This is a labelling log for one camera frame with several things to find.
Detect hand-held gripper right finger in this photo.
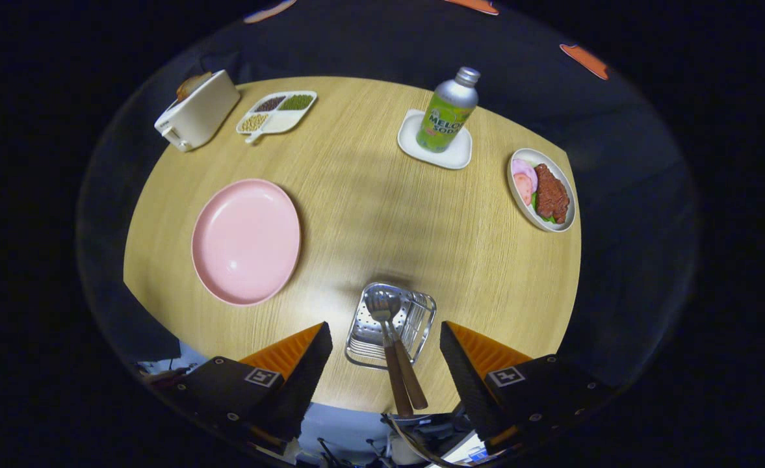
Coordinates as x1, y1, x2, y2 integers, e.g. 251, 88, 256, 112
439, 320, 617, 456

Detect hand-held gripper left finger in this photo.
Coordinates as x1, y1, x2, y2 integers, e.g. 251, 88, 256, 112
161, 321, 334, 456

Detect metal spoon with wooden handle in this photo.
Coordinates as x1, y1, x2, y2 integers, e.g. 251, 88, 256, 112
385, 294, 430, 411

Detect metal fork with wooden handle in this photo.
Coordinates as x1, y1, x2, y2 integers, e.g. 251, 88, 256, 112
365, 290, 415, 418

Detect pink plate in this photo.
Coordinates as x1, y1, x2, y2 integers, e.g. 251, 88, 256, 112
191, 179, 302, 307

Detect white oval dish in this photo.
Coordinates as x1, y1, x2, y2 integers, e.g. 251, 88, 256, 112
507, 148, 577, 233

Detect green lettuce leaf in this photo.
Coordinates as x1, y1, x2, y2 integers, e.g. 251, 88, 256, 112
530, 192, 557, 226

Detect brown meat piece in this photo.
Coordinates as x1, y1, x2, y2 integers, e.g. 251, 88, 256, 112
534, 163, 571, 224

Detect pink ham slices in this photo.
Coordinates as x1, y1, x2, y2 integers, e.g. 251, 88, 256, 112
512, 159, 538, 207

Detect white square coaster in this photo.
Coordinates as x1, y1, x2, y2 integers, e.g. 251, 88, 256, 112
397, 109, 473, 170

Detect white divided dish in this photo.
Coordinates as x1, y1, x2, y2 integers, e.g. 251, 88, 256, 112
236, 90, 318, 144

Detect green soda bottle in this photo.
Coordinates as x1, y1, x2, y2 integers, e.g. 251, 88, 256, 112
416, 66, 482, 154

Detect white toaster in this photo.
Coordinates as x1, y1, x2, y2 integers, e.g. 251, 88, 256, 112
154, 70, 242, 153

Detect brown toast slice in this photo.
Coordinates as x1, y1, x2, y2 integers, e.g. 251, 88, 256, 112
175, 71, 214, 103

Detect black backdrop cloth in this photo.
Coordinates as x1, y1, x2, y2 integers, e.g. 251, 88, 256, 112
77, 0, 700, 391

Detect metal wire cutlery basket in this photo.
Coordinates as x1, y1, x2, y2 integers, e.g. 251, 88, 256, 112
344, 282, 437, 371

